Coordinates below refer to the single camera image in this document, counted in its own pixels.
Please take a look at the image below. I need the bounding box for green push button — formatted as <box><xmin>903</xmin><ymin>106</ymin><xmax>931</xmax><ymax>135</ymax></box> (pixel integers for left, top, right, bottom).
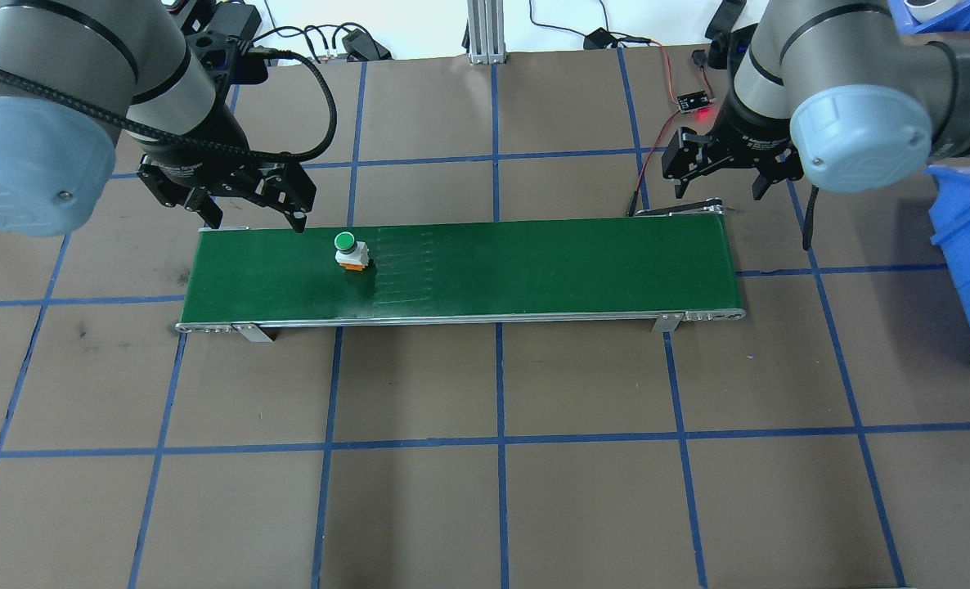
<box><xmin>334</xmin><ymin>232</ymin><xmax>371</xmax><ymax>274</ymax></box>

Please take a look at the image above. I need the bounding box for large black power brick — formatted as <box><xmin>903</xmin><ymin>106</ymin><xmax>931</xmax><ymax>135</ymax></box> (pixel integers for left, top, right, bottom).
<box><xmin>217</xmin><ymin>3</ymin><xmax>263</xmax><ymax>38</ymax></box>

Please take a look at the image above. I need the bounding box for green belt conveyor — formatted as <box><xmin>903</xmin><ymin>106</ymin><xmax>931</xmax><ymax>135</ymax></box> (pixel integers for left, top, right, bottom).
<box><xmin>174</xmin><ymin>199</ymin><xmax>748</xmax><ymax>343</ymax></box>

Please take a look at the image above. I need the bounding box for small sensor board with wires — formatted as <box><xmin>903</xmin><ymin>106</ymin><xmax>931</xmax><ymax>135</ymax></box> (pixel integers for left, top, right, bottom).
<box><xmin>626</xmin><ymin>113</ymin><xmax>690</xmax><ymax>218</ymax></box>

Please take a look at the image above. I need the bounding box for red black supply wire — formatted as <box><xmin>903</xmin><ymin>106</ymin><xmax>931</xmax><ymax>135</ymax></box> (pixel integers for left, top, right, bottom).
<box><xmin>612</xmin><ymin>34</ymin><xmax>684</xmax><ymax>103</ymax></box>

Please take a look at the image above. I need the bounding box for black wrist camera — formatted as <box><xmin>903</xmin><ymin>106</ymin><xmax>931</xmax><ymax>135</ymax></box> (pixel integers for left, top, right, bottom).
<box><xmin>704</xmin><ymin>0</ymin><xmax>760</xmax><ymax>71</ymax></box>
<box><xmin>188</xmin><ymin>31</ymin><xmax>269</xmax><ymax>84</ymax></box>

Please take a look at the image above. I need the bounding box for black cable bundle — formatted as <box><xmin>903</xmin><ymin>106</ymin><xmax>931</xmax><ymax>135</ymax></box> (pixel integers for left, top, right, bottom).
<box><xmin>252</xmin><ymin>23</ymin><xmax>355</xmax><ymax>65</ymax></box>

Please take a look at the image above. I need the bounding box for black adapter with cables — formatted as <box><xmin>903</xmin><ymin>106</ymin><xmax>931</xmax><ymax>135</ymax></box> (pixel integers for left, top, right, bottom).
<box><xmin>342</xmin><ymin>29</ymin><xmax>393</xmax><ymax>63</ymax></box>

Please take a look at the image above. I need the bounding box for thin black cable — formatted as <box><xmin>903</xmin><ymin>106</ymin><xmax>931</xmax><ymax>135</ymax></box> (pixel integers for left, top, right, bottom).
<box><xmin>529</xmin><ymin>0</ymin><xmax>610</xmax><ymax>38</ymax></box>

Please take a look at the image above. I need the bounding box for aluminium profile post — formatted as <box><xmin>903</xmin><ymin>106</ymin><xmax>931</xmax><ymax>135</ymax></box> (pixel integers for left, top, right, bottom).
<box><xmin>467</xmin><ymin>0</ymin><xmax>506</xmax><ymax>65</ymax></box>

